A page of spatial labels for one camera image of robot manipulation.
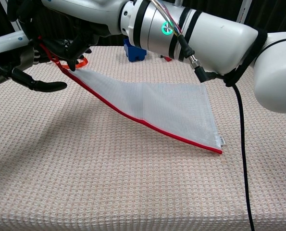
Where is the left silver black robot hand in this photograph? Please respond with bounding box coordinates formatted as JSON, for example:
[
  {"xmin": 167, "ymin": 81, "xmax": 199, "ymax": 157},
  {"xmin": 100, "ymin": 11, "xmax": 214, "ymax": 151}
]
[{"xmin": 0, "ymin": 30, "xmax": 73, "ymax": 93}]

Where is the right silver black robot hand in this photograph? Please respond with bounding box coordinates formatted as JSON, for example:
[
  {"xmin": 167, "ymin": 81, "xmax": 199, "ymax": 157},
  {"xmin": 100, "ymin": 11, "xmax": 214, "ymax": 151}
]
[{"xmin": 7, "ymin": 0, "xmax": 128, "ymax": 72}]

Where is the mesh pouch with red zipper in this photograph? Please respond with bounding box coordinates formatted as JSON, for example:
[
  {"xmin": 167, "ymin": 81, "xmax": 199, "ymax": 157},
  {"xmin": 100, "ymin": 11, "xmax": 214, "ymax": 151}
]
[{"xmin": 38, "ymin": 36, "xmax": 226, "ymax": 155}]

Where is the blue compartment box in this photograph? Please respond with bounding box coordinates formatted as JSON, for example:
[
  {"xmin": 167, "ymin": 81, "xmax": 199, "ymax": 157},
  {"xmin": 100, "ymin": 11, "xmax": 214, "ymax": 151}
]
[{"xmin": 123, "ymin": 38, "xmax": 147, "ymax": 63}]

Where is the beige waffle tablecloth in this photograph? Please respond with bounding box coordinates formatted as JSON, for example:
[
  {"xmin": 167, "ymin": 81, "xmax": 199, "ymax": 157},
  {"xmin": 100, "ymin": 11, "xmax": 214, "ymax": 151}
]
[{"xmin": 0, "ymin": 45, "xmax": 286, "ymax": 231}]

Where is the black pleated curtain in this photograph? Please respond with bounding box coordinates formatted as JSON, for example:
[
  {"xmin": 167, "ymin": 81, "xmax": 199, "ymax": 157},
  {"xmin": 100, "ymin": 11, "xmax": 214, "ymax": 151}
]
[{"xmin": 0, "ymin": 0, "xmax": 286, "ymax": 48}]

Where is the grey metal frame post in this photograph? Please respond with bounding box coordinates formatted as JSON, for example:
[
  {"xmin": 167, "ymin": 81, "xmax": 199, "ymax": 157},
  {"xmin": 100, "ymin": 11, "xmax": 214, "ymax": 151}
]
[
  {"xmin": 10, "ymin": 20, "xmax": 23, "ymax": 33},
  {"xmin": 237, "ymin": 0, "xmax": 253, "ymax": 24}
]

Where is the orange lanyard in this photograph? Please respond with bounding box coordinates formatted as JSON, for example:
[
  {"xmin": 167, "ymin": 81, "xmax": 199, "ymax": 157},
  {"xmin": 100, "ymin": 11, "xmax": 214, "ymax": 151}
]
[{"xmin": 61, "ymin": 57, "xmax": 89, "ymax": 69}]

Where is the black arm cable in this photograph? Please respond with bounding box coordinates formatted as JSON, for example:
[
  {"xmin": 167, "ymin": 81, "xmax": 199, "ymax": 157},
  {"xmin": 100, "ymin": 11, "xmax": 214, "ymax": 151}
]
[{"xmin": 194, "ymin": 61, "xmax": 256, "ymax": 231}]

